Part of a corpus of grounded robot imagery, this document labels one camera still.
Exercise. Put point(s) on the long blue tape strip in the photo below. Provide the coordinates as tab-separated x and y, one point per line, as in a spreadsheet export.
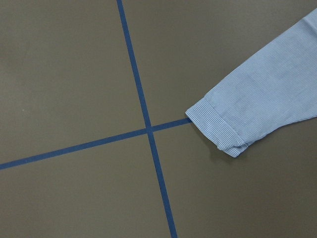
147	122

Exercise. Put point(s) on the light blue striped shirt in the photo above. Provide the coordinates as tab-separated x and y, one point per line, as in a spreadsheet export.
276	86

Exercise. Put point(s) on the crossing blue tape strip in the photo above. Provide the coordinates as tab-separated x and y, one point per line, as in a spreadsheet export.
92	144

